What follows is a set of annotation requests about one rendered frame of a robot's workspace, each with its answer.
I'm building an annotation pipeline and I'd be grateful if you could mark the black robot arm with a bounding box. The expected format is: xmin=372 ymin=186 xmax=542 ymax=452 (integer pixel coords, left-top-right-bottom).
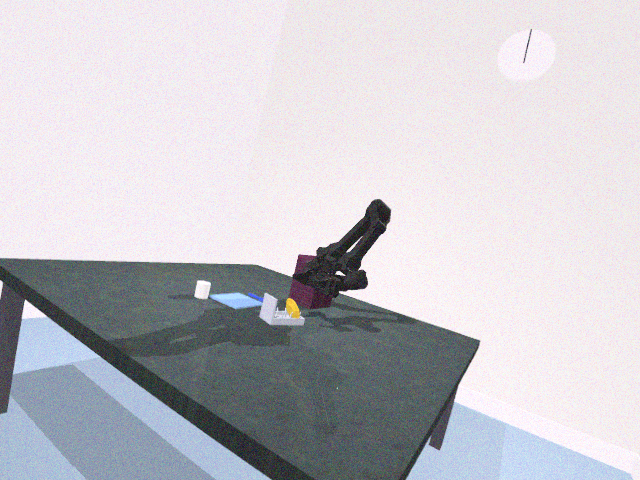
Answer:
xmin=306 ymin=199 xmax=391 ymax=292

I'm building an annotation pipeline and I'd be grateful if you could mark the yellow round plate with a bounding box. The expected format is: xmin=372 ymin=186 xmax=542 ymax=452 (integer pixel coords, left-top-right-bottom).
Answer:
xmin=286 ymin=298 xmax=300 ymax=318

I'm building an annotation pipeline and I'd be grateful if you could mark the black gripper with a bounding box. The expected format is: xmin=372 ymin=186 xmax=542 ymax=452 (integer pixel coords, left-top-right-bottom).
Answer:
xmin=292 ymin=266 xmax=341 ymax=298

